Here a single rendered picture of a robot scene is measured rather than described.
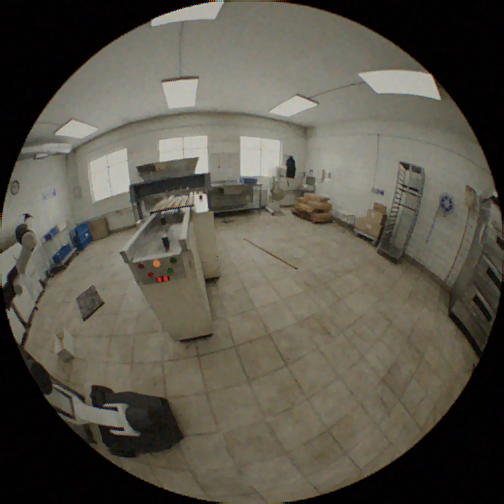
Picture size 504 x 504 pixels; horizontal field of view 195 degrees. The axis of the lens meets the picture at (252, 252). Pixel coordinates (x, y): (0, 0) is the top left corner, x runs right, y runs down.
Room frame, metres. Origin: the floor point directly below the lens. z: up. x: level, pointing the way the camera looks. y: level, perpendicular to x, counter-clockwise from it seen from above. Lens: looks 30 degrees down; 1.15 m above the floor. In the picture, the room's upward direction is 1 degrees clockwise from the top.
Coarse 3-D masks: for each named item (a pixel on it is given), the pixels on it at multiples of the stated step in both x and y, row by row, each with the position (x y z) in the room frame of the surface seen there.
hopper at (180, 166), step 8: (168, 160) 1.17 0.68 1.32; (176, 160) 1.20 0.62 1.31; (184, 160) 1.23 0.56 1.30; (192, 160) 1.25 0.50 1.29; (136, 168) 1.08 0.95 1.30; (144, 168) 1.11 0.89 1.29; (152, 168) 1.14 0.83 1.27; (160, 168) 1.17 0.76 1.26; (168, 168) 1.20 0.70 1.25; (176, 168) 1.23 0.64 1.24; (184, 168) 1.25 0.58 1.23; (192, 168) 1.28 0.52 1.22; (144, 176) 1.13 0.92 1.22; (152, 176) 1.16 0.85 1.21; (160, 176) 1.19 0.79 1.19; (168, 176) 1.22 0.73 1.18
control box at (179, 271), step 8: (152, 256) 0.49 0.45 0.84; (160, 256) 0.49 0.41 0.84; (168, 256) 0.50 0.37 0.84; (176, 256) 0.51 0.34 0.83; (136, 264) 0.44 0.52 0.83; (144, 264) 0.45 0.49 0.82; (152, 264) 0.46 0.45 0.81; (160, 264) 0.48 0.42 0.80; (168, 264) 0.49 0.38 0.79; (176, 264) 0.50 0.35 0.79; (144, 272) 0.44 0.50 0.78; (152, 272) 0.46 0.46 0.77; (160, 272) 0.47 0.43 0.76; (176, 272) 0.50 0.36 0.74; (184, 272) 0.51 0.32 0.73; (144, 280) 0.44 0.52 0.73; (152, 280) 0.45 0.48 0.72; (168, 280) 0.48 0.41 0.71
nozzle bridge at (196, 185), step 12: (156, 180) 1.11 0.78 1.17; (168, 180) 1.22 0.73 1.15; (192, 180) 1.30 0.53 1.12; (204, 180) 1.34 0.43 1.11; (132, 192) 1.03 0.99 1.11; (144, 192) 1.14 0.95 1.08; (156, 192) 1.18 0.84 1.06; (168, 192) 1.17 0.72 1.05; (180, 192) 1.21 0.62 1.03; (144, 216) 1.17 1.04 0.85
